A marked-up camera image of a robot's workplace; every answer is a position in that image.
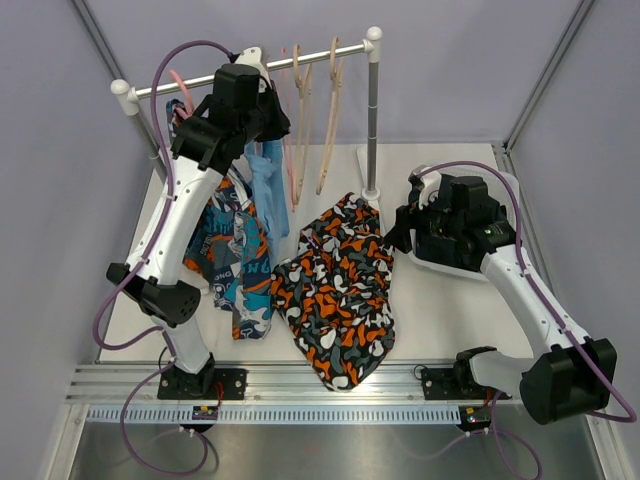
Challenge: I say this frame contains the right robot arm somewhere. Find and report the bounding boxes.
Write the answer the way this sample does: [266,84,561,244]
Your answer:
[385,174,617,425]

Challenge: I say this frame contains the white plastic basket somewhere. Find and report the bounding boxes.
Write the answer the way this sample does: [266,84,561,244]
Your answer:
[407,161,519,282]

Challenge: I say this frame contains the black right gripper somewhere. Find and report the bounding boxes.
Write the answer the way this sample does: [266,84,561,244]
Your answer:
[384,186,465,254]

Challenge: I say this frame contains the orange black camouflage shorts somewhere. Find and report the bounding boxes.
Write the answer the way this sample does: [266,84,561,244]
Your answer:
[271,193,396,391]

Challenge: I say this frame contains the skull print colourful shorts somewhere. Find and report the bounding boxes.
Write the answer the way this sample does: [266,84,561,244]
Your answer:
[164,98,275,342]

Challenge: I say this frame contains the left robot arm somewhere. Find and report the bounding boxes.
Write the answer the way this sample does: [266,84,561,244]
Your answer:
[107,58,290,399]

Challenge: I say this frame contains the white clothes rack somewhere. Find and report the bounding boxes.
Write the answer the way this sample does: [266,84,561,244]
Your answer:
[111,26,382,201]

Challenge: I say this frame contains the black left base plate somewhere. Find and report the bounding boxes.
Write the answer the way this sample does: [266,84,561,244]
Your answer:
[157,365,247,401]

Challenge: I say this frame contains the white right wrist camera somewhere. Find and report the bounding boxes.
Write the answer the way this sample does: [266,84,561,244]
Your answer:
[408,165,442,212]

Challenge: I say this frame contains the aluminium rail front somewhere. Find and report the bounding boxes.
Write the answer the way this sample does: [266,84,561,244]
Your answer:
[64,362,609,406]

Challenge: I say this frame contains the beige hanger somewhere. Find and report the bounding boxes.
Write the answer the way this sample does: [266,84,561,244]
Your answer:
[292,44,313,206]
[315,36,344,195]

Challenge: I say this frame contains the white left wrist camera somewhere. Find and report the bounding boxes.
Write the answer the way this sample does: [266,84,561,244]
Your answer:
[235,45,272,94]

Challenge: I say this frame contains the dark navy shorts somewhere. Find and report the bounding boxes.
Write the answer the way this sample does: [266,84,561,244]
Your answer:
[409,192,486,273]

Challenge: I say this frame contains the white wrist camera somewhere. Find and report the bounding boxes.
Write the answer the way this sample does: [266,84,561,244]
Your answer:
[408,165,442,212]
[235,45,272,94]

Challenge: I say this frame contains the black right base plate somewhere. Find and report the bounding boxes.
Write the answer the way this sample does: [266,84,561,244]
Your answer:
[413,346,496,401]

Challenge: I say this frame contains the light blue shorts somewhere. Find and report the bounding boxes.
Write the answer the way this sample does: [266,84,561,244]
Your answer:
[244,140,289,242]

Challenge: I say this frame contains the white slotted cable duct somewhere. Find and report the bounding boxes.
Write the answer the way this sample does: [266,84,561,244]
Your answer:
[86,405,461,425]

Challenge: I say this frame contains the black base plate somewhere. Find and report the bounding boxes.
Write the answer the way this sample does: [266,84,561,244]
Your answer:
[413,346,496,401]
[157,365,247,401]

